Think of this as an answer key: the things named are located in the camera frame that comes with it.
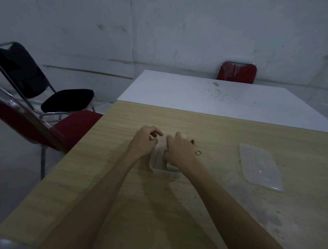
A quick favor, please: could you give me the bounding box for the person's right hand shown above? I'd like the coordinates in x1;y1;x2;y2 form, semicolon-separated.
164;132;197;173

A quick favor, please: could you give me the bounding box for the person's left hand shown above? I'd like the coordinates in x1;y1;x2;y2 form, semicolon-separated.
127;125;164;160

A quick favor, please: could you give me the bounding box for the clear plastic container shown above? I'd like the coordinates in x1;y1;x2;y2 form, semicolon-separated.
149;140;182;178

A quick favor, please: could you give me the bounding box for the person's left forearm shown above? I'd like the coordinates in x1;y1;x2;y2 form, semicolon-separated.
42;151;144;249

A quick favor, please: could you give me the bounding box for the person's right forearm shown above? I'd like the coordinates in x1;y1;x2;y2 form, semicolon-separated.
179;164;283;249

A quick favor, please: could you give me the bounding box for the clear plastic lid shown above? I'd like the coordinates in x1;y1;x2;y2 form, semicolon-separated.
239;143;284;193

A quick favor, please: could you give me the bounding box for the black folding chair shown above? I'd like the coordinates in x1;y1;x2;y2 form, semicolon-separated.
0;42;95;121

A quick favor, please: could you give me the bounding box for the red chair with metal frame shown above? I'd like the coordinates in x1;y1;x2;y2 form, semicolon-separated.
216;61;258;85
0;87;104;180

